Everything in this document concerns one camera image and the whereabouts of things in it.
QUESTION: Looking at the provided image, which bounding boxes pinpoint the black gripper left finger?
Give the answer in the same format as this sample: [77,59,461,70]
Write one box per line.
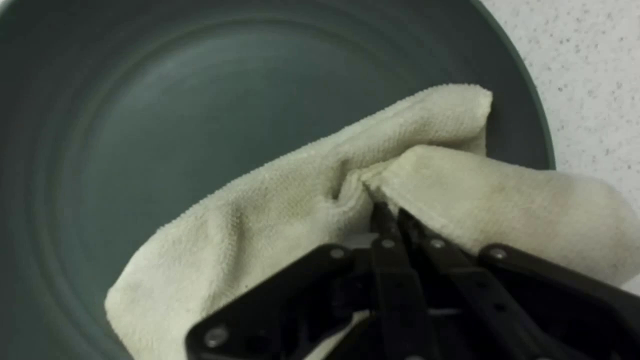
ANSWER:
[186,202,427,360]

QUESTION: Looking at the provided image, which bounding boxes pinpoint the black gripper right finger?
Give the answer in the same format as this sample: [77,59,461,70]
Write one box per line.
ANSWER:
[397,209,640,360]

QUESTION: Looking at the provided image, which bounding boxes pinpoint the cream cloth towel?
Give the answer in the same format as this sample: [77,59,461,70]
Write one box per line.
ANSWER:
[104,82,640,360]

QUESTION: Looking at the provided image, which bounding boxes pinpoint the dark green round plate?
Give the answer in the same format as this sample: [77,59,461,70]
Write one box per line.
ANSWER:
[0,0,558,360]

